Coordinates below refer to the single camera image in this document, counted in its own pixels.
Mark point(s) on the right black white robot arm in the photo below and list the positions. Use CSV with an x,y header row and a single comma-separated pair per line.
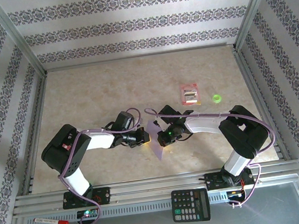
x,y
239,136

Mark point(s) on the pink battery blister pack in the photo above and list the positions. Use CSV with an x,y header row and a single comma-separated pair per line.
x,y
189,90

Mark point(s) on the white marker with red cap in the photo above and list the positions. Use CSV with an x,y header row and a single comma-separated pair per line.
x,y
51,221

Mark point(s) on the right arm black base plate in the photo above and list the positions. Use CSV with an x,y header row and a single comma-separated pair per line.
x,y
214,182

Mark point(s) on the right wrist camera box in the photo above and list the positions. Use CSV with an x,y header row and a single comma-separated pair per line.
x,y
156,123

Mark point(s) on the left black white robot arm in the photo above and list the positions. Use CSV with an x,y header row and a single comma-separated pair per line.
x,y
54,159

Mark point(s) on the aluminium frame post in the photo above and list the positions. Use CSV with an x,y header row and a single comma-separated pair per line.
x,y
15,35
254,6

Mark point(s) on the lilac paper sheet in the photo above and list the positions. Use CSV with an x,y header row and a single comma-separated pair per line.
x,y
154,144

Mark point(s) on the aluminium side rail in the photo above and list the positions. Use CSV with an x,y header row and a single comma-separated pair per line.
x,y
37,115
249,77

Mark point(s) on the black desk calculator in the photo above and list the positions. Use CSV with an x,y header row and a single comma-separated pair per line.
x,y
191,205

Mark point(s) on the aluminium back rail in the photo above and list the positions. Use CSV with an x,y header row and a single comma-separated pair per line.
x,y
137,56

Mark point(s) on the aluminium mounting rail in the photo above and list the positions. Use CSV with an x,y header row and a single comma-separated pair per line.
x,y
153,188

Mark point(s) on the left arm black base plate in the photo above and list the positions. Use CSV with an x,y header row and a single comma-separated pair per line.
x,y
105,195

